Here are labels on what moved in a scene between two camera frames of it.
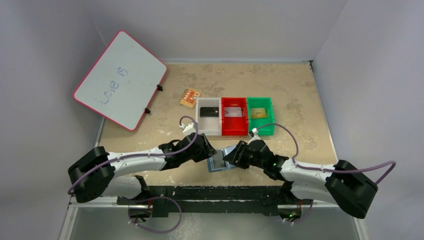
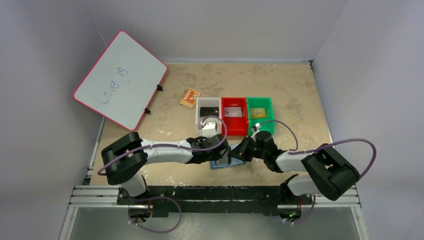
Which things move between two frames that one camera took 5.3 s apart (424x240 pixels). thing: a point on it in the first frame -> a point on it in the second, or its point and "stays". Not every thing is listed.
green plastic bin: [260, 112] stays
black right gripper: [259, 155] -> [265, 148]
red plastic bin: [234, 116] stays
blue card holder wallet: [216, 162] stays
